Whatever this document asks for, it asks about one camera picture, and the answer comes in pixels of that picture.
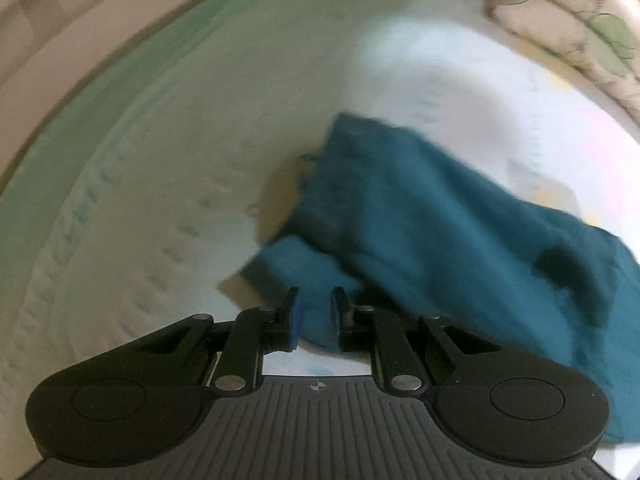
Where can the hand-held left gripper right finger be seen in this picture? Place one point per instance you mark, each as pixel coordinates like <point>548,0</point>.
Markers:
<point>336,316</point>

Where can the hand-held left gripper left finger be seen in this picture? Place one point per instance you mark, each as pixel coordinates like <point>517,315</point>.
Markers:
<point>295,316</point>

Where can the white patterned bed sheet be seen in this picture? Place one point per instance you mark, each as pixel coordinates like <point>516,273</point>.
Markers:
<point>210,160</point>

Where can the beige bed frame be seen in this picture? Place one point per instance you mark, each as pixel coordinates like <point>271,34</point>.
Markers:
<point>55,25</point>

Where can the cream floral quilt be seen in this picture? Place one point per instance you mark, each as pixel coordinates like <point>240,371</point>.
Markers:
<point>575,15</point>

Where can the teal pants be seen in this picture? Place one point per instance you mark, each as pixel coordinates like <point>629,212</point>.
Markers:
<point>430,240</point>

